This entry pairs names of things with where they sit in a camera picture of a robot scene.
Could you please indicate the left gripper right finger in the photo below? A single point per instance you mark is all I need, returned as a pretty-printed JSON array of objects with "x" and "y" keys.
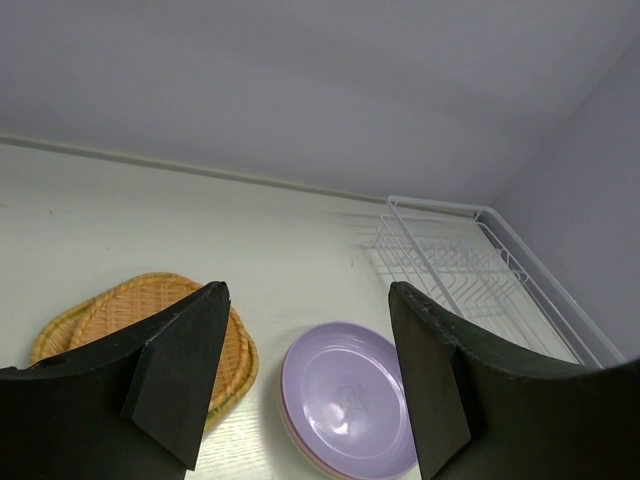
[{"x": 482, "y": 407}]

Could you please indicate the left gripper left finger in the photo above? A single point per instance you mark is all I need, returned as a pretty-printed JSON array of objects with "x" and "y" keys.
[{"x": 131, "y": 405}]

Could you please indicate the square woven bamboo plate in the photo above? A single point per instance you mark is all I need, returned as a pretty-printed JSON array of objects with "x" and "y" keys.
[{"x": 136, "y": 299}]

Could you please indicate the purple round plate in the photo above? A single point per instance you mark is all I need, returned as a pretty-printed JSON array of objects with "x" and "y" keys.
[{"x": 342, "y": 390}]

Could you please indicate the pink round plate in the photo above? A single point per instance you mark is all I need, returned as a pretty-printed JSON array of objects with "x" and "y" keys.
[{"x": 302, "y": 447}]

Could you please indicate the orange woven round plate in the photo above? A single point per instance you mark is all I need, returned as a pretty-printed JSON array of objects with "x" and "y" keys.
[{"x": 130, "y": 302}]

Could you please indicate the green-rimmed woven plate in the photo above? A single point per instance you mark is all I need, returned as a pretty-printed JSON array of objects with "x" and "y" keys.
[{"x": 236, "y": 373}]

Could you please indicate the white wire dish rack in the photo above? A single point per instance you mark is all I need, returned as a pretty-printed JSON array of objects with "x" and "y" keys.
[{"x": 468, "y": 259}]

